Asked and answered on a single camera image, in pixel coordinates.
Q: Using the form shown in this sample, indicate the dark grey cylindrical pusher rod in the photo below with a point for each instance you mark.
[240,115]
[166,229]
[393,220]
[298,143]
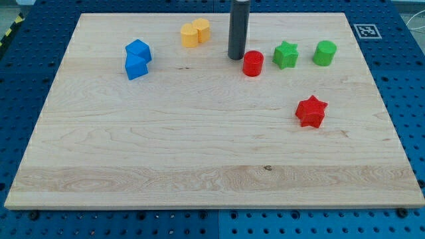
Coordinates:
[238,26]

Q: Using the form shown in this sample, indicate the red cylinder block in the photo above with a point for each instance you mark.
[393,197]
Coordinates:
[253,62]

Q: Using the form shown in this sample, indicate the green star block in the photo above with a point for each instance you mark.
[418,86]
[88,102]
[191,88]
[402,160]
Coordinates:
[286,55]

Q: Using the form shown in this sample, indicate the red star block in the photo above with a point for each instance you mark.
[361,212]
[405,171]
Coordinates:
[311,112]

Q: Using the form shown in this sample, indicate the yellow heart block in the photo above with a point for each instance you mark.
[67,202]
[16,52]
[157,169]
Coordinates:
[198,31]

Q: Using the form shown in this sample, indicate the green cylinder block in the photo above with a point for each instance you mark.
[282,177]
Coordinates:
[324,53]

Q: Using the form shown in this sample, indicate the blue cube block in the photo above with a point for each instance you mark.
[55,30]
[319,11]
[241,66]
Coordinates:
[140,49]

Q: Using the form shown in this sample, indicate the blue pentagon block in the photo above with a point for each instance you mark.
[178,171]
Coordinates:
[135,66]

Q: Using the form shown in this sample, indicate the white fiducial marker tag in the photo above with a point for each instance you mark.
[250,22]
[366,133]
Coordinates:
[367,31]

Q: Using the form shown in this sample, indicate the light wooden board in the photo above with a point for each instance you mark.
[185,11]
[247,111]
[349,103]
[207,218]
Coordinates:
[195,132]

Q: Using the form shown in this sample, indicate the yellow black hazard tape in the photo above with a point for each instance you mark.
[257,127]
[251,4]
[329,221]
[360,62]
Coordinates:
[11,32]

